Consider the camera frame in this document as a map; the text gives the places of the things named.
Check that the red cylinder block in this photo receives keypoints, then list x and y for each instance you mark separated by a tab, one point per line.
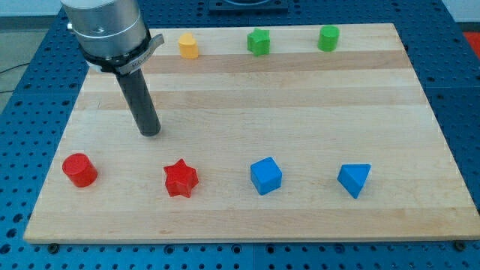
80	170

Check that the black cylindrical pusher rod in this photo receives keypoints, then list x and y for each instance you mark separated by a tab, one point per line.
139	101

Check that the red star block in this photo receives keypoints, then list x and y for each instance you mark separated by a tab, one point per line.
181	179

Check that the blue triangle block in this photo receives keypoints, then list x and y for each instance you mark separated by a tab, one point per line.
353	177

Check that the yellow heart block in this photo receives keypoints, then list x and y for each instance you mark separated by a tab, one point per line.
188	46

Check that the blue cube block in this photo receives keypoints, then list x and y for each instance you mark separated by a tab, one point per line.
265	175

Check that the green star block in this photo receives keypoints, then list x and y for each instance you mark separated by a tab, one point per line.
258	42

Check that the wooden board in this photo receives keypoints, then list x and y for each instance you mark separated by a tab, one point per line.
311	111

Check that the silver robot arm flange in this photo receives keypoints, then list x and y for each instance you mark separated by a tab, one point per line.
112	34

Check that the green cylinder block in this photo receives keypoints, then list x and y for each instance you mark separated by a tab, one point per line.
328	38

